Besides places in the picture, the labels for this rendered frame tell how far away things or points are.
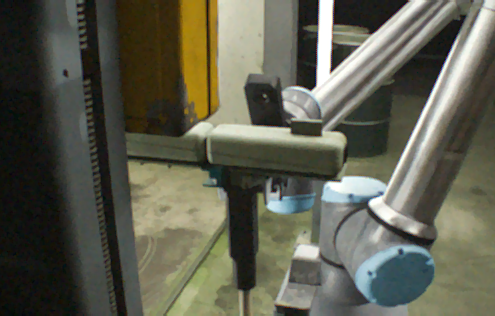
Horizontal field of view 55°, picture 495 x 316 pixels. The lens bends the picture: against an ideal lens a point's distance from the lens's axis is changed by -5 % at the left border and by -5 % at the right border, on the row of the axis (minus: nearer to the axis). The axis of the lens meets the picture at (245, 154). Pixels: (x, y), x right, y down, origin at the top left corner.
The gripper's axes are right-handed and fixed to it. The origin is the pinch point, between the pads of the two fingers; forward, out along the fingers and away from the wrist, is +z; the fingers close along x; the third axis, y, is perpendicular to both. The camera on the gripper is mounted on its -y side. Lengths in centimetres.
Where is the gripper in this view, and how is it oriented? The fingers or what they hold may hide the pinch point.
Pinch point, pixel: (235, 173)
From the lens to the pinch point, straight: 58.2
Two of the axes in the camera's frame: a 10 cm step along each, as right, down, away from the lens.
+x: -9.6, -0.9, 2.7
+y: 0.1, 9.4, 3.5
